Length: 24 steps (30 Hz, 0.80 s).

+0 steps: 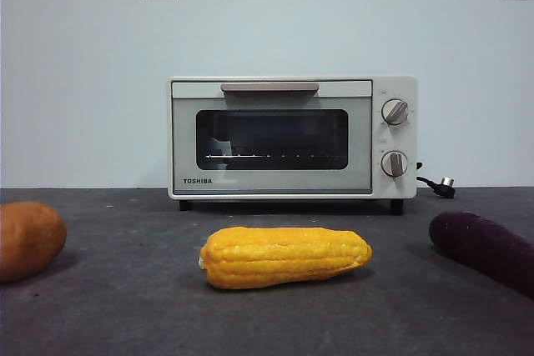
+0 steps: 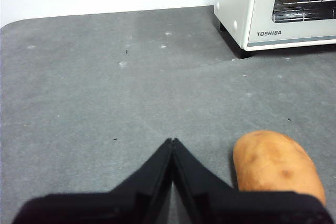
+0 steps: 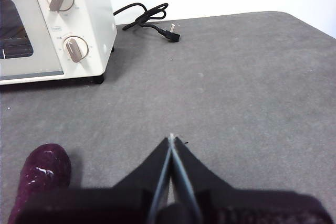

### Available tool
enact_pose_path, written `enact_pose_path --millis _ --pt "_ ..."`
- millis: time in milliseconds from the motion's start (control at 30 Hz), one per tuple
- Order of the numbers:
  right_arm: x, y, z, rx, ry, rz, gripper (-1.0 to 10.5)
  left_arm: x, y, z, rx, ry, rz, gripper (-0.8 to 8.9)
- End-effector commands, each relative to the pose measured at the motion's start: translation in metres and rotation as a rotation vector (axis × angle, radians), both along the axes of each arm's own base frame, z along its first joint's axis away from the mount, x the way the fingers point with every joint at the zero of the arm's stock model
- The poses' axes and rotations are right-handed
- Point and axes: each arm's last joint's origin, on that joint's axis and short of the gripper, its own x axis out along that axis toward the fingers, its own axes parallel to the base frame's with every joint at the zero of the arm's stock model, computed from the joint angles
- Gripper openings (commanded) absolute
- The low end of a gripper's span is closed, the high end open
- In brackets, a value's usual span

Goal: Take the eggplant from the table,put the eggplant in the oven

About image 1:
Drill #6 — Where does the oven door with glass window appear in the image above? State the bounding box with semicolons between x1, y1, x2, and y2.
170;79;373;197

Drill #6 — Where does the yellow corn cob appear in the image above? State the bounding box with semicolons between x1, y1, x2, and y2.
198;226;374;290

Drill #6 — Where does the metal wire oven rack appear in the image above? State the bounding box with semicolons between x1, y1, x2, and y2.
205;150;347;163

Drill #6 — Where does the beige oven knob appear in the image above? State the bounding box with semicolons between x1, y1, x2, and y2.
381;98;410;127
379;149;409;178

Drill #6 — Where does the purple eggplant with green stem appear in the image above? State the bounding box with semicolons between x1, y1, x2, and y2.
428;211;534;298

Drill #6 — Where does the white toaster oven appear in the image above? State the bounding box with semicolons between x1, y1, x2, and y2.
168;75;418;216

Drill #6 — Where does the orange sweet potato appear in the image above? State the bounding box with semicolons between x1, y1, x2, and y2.
0;201;68;283

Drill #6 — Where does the black power cable with plug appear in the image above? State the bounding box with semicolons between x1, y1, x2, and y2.
415;162;456;199

